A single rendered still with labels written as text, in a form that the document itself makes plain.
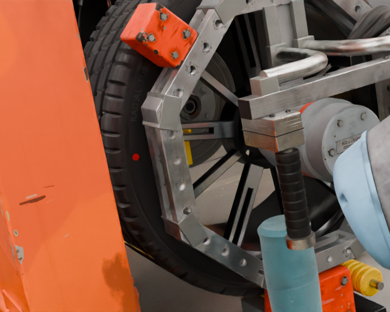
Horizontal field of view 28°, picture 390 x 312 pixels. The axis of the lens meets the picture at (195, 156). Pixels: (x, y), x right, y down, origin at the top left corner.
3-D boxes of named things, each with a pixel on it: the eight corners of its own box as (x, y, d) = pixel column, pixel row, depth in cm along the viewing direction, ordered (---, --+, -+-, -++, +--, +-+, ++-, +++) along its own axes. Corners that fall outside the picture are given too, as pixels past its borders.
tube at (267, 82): (284, 64, 135) (275, 4, 133) (357, 69, 118) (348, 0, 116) (197, 88, 128) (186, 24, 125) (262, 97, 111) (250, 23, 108)
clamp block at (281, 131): (271, 137, 120) (266, 103, 119) (306, 144, 112) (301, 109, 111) (244, 145, 118) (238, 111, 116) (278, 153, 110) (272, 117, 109)
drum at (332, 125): (316, 155, 149) (305, 83, 145) (393, 173, 130) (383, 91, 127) (255, 176, 143) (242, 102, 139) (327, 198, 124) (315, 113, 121)
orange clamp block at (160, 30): (179, 33, 133) (138, 2, 128) (201, 33, 126) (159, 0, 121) (159, 67, 132) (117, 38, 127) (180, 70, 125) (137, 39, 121)
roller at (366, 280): (304, 256, 178) (300, 233, 177) (394, 294, 153) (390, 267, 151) (283, 265, 176) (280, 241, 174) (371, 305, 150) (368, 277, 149)
